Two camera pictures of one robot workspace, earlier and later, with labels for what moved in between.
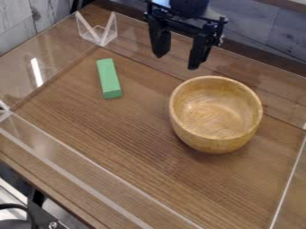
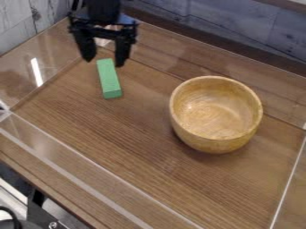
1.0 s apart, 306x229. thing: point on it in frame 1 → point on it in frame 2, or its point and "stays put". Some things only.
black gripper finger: (161, 38) → (86, 44)
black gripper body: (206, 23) → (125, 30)
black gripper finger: (201, 49) → (122, 50)
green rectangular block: (111, 86) stays put
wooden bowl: (215, 113) stays put
